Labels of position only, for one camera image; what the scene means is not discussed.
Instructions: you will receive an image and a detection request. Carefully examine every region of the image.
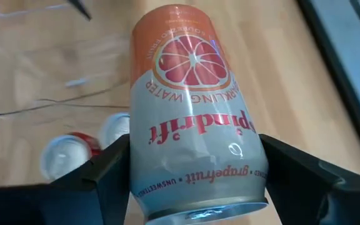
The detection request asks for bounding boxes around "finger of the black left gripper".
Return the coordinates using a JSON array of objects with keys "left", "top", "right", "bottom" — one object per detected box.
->
[{"left": 66, "top": 0, "right": 93, "bottom": 22}]

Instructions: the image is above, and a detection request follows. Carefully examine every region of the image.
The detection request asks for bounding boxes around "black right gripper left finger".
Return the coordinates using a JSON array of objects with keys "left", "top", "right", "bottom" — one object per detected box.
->
[{"left": 0, "top": 133, "right": 131, "bottom": 225}]

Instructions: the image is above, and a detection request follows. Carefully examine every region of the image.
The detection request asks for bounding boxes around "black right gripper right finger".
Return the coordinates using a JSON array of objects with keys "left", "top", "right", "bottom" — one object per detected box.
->
[{"left": 259, "top": 133, "right": 360, "bottom": 225}]

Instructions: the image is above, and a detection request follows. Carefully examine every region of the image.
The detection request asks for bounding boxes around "red Coca-Cola can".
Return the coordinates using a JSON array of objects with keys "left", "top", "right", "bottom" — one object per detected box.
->
[
  {"left": 39, "top": 131, "right": 103, "bottom": 184},
  {"left": 97, "top": 111, "right": 131, "bottom": 150}
]

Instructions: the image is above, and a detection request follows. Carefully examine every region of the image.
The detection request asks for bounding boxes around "clear plastic bin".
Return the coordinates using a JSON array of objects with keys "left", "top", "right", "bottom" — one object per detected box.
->
[{"left": 0, "top": 2, "right": 131, "bottom": 185}]

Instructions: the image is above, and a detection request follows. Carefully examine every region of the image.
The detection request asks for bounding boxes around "Spindrift grapefruit sparkling water can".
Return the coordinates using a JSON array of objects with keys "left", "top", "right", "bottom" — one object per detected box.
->
[{"left": 129, "top": 3, "right": 270, "bottom": 225}]

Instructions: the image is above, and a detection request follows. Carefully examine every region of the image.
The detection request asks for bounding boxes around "black metal table frame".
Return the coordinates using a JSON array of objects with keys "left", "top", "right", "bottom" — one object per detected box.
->
[{"left": 294, "top": 0, "right": 360, "bottom": 181}]

